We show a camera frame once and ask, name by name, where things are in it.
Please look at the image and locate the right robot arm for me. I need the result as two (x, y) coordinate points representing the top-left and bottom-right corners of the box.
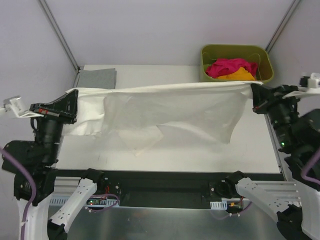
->
(224, 83), (320, 240)

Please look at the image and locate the cream white t shirt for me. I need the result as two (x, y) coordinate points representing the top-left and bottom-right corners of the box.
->
(62, 81), (258, 155)

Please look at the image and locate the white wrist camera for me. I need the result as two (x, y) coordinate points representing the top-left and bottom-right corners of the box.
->
(298, 72), (320, 95)
(0, 95), (28, 118)

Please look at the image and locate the folded grey t shirt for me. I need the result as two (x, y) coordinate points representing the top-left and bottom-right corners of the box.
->
(76, 68), (117, 90)

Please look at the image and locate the magenta pink t shirt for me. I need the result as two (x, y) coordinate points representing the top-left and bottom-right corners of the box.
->
(205, 58), (259, 79)

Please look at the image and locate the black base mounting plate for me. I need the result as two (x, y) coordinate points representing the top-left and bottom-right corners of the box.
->
(49, 169), (286, 208)

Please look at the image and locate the white cable duct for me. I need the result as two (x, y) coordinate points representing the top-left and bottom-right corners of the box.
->
(49, 196), (120, 208)
(209, 200), (244, 210)

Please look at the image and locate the right white cable duct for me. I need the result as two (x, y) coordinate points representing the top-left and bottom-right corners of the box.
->
(209, 200), (244, 210)

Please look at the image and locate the orange t shirt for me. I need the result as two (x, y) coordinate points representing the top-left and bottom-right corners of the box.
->
(217, 67), (256, 81)

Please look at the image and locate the olive green plastic bin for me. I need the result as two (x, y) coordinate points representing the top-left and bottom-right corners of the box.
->
(199, 44), (274, 83)

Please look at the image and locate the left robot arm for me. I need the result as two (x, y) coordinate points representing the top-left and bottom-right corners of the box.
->
(0, 89), (106, 240)

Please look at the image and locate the aluminium frame rail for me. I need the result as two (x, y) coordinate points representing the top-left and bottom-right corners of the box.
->
(53, 176), (301, 202)

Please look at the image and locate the left white cable duct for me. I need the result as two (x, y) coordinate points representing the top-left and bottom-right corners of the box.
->
(49, 196), (120, 208)

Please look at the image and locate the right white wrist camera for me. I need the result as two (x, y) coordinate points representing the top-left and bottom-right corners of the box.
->
(298, 72), (320, 95)

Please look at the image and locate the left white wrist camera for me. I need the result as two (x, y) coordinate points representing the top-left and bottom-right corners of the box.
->
(0, 95), (28, 118)

